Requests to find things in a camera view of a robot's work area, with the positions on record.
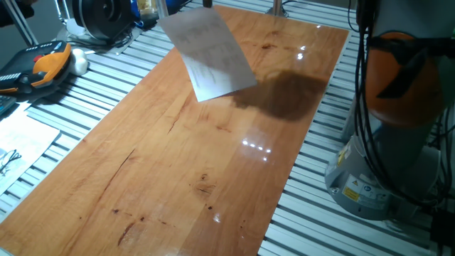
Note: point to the orange black teach pendant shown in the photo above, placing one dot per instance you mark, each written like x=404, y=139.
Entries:
x=46, y=67

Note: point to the black filament spool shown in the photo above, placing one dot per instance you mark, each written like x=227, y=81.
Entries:
x=103, y=17

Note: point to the white rounded plastic object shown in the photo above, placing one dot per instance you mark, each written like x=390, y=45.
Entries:
x=79, y=63

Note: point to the glossy wooden board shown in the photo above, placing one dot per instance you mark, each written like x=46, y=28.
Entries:
x=142, y=177

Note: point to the black frame eyeglasses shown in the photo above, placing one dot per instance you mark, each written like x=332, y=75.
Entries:
x=9, y=158

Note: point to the chrome metal stand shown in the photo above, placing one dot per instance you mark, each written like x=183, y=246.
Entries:
x=62, y=16

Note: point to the white paper sheet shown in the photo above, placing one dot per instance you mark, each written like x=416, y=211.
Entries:
x=213, y=53

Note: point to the metal post with round base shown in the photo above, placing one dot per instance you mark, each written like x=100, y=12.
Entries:
x=277, y=9

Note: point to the aluminium post beside blue cloth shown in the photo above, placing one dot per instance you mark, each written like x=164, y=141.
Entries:
x=161, y=7

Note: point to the black rounded object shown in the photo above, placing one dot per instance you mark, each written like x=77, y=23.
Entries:
x=149, y=20

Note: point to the yellow plastic item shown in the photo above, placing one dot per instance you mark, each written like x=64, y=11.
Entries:
x=144, y=4

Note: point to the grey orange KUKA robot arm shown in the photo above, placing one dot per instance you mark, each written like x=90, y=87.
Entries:
x=401, y=89

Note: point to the printed white document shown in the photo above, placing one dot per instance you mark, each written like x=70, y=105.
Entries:
x=25, y=138

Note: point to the black computer keyboard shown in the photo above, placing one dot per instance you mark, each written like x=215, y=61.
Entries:
x=6, y=105

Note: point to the grey slanted metal post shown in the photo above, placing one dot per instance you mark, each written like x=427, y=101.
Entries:
x=21, y=23

